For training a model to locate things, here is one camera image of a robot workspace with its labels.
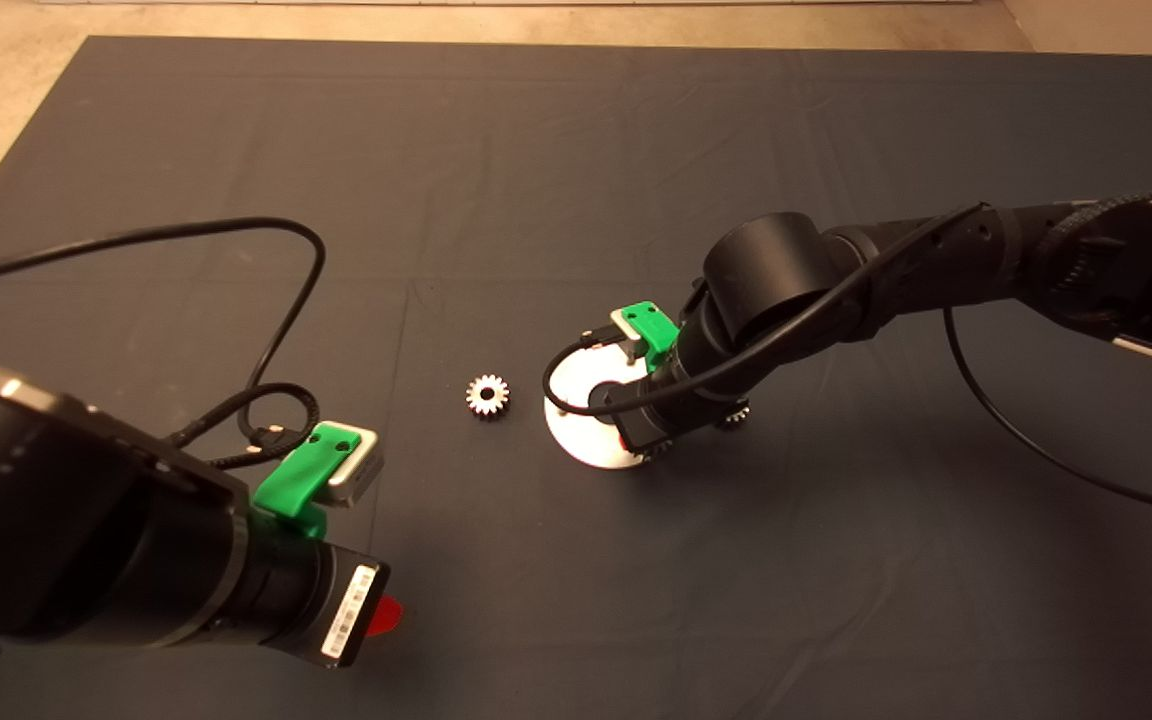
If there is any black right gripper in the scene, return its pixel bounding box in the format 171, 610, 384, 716
588, 375, 737, 451

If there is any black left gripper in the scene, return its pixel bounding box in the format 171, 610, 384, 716
304, 543, 404, 669

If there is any round metal carrier plate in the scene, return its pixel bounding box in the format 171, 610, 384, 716
543, 340, 659, 471

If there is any dark grey table cloth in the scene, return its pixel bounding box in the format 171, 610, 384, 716
0, 37, 1152, 720

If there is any black right camera cable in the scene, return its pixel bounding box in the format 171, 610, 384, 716
542, 203, 1152, 519

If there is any black camera cable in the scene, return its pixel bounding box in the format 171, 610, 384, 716
542, 203, 1152, 519
0, 217, 327, 451

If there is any green right camera mount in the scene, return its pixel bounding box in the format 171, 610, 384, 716
629, 301, 682, 373

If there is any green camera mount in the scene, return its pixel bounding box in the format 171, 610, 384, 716
629, 301, 682, 373
252, 422, 365, 538

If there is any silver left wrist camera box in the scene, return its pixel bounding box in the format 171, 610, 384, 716
324, 422, 384, 508

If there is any green left camera mount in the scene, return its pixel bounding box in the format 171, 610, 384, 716
252, 422, 365, 538

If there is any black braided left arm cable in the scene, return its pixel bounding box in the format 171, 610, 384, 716
168, 383, 322, 471

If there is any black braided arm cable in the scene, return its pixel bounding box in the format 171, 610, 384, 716
1041, 190, 1152, 261
168, 383, 322, 471

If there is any black left camera cable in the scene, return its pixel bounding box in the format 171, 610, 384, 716
0, 217, 327, 451

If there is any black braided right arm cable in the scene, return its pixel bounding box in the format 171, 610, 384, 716
1041, 190, 1152, 261

